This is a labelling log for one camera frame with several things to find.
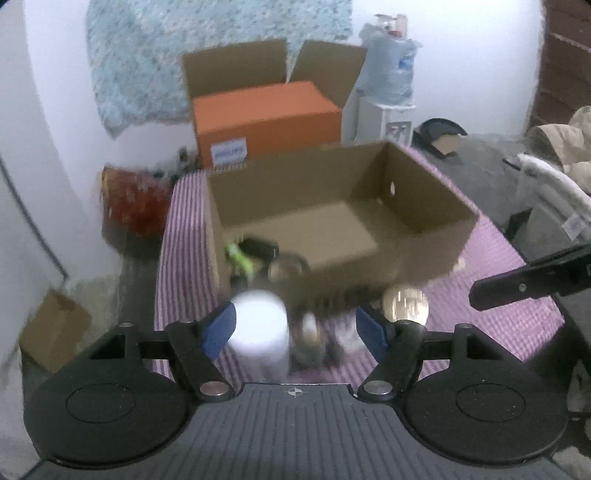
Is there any white water dispenser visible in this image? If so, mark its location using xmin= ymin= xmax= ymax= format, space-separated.
xmin=344 ymin=88 xmax=416 ymax=148

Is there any red gift bag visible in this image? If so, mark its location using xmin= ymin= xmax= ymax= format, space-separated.
xmin=102 ymin=166 xmax=174 ymax=236

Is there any blue water jug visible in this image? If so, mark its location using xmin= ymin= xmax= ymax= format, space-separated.
xmin=360 ymin=13 xmax=423 ymax=107

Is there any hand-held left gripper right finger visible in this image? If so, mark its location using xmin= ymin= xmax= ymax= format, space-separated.
xmin=358 ymin=308 xmax=506 ymax=401

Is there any green glue stick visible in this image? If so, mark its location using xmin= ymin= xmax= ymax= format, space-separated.
xmin=224 ymin=244 xmax=254 ymax=274

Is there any gold lid jar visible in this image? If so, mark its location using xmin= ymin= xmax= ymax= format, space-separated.
xmin=382 ymin=285 xmax=431 ymax=326

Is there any orange box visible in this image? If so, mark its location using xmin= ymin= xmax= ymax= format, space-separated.
xmin=191 ymin=80 xmax=343 ymax=169

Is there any large cardboard box with flaps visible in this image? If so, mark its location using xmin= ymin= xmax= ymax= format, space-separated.
xmin=181 ymin=38 xmax=368 ymax=169

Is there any purple checkered tablecloth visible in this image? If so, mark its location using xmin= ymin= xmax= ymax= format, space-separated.
xmin=154 ymin=143 xmax=566 ymax=384

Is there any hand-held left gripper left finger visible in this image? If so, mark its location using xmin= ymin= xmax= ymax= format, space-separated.
xmin=83 ymin=302 xmax=237 ymax=401

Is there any small cardboard box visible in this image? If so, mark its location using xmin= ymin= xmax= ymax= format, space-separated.
xmin=18 ymin=288 xmax=93 ymax=374

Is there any brown cardboard box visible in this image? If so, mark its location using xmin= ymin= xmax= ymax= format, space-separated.
xmin=205 ymin=141 xmax=481 ymax=305

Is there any beige jacket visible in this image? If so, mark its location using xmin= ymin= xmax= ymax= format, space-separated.
xmin=526 ymin=106 xmax=591 ymax=185

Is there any cardboard piece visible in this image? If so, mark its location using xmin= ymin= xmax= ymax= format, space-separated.
xmin=431 ymin=135 xmax=462 ymax=158

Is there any white pill bottle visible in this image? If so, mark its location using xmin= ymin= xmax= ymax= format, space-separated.
xmin=228 ymin=288 xmax=291 ymax=381

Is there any green dropper bottle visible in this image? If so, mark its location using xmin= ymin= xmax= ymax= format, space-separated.
xmin=291 ymin=311 xmax=326 ymax=370

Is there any brown wooden cabinet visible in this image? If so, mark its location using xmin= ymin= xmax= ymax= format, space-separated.
xmin=536 ymin=0 xmax=591 ymax=134

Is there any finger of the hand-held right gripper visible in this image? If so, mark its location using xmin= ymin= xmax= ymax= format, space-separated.
xmin=468 ymin=244 xmax=591 ymax=312

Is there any floral wall cloth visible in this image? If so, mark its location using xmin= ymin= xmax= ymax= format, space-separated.
xmin=85 ymin=0 xmax=354 ymax=139

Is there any black dustpan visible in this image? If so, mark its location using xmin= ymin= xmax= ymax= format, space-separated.
xmin=413 ymin=117 xmax=468 ymax=158

